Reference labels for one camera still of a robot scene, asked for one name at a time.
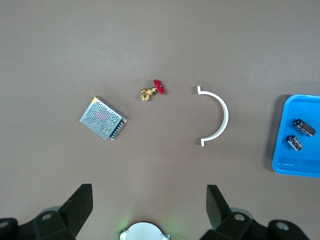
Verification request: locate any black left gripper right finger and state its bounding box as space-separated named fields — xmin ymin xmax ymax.
xmin=199 ymin=184 xmax=320 ymax=240

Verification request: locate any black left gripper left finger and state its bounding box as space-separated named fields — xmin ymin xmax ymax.
xmin=0 ymin=183 xmax=94 ymax=240

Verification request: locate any small dark terminal block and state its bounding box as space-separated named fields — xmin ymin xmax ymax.
xmin=285 ymin=134 xmax=305 ymax=152

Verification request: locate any dark brown terminal block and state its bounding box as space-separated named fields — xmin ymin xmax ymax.
xmin=292 ymin=118 xmax=317 ymax=138

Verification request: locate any blue plastic tray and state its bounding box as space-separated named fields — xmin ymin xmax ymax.
xmin=271 ymin=94 xmax=320 ymax=179

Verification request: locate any metal mesh power supply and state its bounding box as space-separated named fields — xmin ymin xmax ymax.
xmin=79 ymin=95 xmax=129 ymax=141

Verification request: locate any brown table mat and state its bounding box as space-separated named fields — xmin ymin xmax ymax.
xmin=0 ymin=0 xmax=320 ymax=240

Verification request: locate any white half-ring pipe clamp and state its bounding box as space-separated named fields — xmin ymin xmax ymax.
xmin=193 ymin=85 xmax=230 ymax=147

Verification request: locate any brass valve red handle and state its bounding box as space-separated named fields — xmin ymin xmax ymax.
xmin=140 ymin=79 xmax=167 ymax=102

